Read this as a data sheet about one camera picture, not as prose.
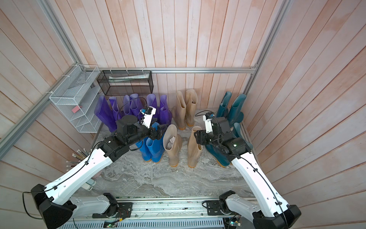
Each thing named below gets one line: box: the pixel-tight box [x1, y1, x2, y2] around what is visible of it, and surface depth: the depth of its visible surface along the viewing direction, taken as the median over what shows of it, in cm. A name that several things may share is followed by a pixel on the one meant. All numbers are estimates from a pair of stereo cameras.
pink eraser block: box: [71, 105, 82, 114], surface depth 84 cm
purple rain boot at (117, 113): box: [109, 96, 123, 122], surface depth 91 cm
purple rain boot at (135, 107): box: [129, 93, 142, 118], surface depth 92 cm
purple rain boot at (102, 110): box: [94, 95, 117, 133], surface depth 92 cm
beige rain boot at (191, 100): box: [185, 89, 198, 127], surface depth 97 cm
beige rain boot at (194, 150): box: [187, 125, 204, 168], surface depth 78 cm
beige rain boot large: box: [172, 90, 187, 131], surface depth 92 cm
